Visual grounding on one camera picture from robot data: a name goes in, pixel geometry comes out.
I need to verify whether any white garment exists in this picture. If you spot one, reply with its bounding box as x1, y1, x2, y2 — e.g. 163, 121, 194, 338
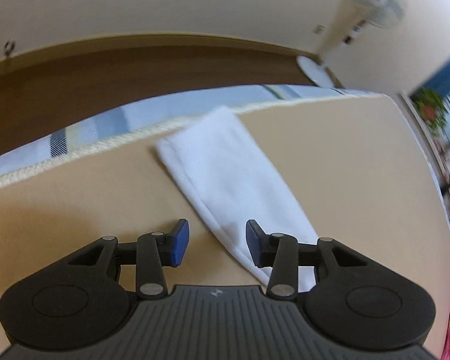
156, 107, 318, 284

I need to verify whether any striped bed sheet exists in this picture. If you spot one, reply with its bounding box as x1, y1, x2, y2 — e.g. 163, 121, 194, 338
0, 85, 370, 176

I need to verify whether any potted green plant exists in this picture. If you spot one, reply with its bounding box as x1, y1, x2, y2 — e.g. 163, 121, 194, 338
411, 87, 448, 137

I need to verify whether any left blue curtain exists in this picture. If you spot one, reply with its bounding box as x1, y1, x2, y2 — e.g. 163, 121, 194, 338
411, 60, 450, 98

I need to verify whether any white standing fan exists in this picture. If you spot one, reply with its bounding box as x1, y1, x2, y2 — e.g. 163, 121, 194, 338
296, 0, 407, 88

